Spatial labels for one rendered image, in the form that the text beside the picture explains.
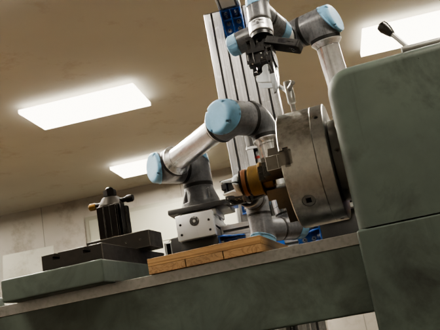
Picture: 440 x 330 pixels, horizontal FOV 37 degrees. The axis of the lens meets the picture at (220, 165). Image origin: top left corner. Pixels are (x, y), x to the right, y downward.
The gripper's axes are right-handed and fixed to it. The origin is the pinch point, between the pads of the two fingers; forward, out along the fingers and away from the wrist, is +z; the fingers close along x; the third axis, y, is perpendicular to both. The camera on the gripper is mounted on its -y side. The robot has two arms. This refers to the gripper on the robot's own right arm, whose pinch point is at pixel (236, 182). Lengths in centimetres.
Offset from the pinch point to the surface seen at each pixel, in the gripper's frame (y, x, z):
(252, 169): -5.0, 2.6, 0.2
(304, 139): -22.0, 4.1, 12.0
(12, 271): 572, 110, -739
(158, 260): 20.0, -18.3, 14.8
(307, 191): -19.8, -8.6, 9.9
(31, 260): 540, 122, -745
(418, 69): -52, 12, 19
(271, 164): -12.3, 0.1, 10.4
